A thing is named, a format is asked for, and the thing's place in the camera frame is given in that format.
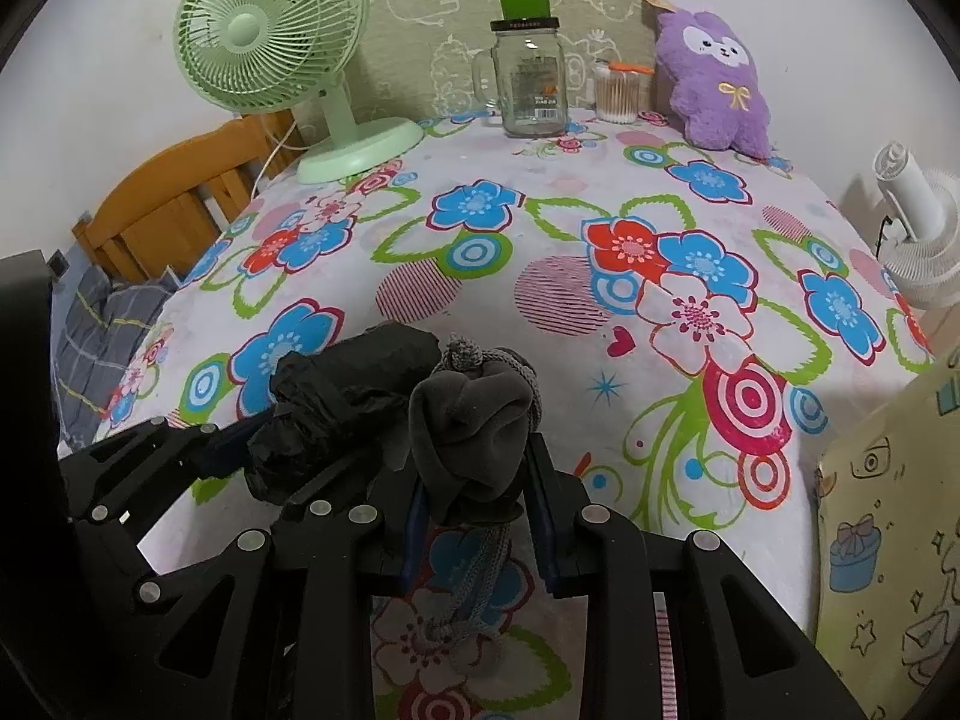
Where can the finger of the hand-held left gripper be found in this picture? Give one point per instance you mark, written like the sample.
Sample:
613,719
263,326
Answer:
229,444
319,504

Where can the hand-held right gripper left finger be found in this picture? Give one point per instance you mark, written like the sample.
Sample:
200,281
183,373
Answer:
417,540

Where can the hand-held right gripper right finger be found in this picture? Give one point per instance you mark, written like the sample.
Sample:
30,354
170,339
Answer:
546,540

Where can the grey sock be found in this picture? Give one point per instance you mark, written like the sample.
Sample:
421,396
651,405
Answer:
472,435

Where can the black plastic bag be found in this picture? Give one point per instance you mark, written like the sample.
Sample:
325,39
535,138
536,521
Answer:
337,382

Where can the yellow printed storage box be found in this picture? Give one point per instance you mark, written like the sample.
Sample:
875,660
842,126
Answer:
885,540

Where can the grey plaid blanket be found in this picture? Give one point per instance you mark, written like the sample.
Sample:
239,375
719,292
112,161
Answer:
97,345

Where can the floral tablecloth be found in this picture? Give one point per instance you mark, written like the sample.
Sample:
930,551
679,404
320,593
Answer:
562,255

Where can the green desk fan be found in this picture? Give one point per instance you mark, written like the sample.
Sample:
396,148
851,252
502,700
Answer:
255,22

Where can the cotton swab container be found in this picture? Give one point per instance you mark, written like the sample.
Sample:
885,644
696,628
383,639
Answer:
621,94

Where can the glass jar with green lid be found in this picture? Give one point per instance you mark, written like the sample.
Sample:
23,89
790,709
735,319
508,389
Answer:
532,82

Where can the white standing fan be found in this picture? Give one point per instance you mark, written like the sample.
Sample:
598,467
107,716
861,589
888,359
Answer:
919,240

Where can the purple plush bunny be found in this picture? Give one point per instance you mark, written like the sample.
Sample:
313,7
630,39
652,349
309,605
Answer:
712,90

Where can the green patterned wall board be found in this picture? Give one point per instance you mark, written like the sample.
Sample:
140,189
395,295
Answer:
420,15

